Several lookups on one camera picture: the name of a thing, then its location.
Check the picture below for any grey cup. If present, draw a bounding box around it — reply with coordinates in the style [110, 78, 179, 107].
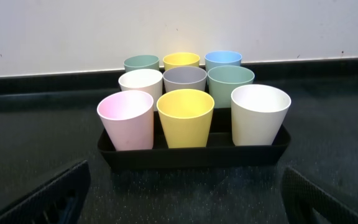
[162, 66, 208, 93]

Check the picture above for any pink cup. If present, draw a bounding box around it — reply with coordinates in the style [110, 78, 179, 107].
[96, 90, 155, 152]

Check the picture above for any blue cup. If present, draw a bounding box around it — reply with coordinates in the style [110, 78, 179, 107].
[204, 50, 243, 73]

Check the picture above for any yellow cup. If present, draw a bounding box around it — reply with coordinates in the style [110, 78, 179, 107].
[162, 52, 201, 72]
[156, 88, 215, 149]

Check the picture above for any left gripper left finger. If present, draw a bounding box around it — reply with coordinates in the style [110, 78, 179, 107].
[0, 159, 92, 224]

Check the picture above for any black tray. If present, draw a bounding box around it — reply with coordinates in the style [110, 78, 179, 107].
[97, 108, 291, 170]

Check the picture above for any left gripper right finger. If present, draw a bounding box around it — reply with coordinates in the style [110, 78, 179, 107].
[280, 166, 358, 224]

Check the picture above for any white cup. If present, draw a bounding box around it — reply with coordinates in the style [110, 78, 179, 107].
[231, 84, 292, 147]
[118, 68, 163, 112]

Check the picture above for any green cup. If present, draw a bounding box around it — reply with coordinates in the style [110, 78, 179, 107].
[123, 54, 160, 73]
[207, 65, 255, 109]

